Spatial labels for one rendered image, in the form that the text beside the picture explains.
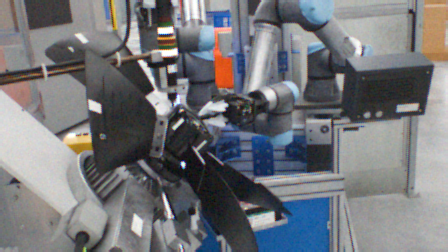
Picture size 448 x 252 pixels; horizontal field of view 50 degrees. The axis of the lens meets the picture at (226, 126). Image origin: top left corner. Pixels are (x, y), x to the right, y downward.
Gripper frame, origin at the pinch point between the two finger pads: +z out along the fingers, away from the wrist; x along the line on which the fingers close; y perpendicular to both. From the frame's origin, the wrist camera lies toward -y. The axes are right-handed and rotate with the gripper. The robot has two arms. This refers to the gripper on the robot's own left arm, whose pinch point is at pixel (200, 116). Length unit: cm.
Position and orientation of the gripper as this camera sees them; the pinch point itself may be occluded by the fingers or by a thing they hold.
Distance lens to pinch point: 130.6
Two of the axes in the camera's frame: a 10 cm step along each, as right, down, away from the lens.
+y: 6.8, 2.7, -6.8
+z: -7.3, 2.5, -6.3
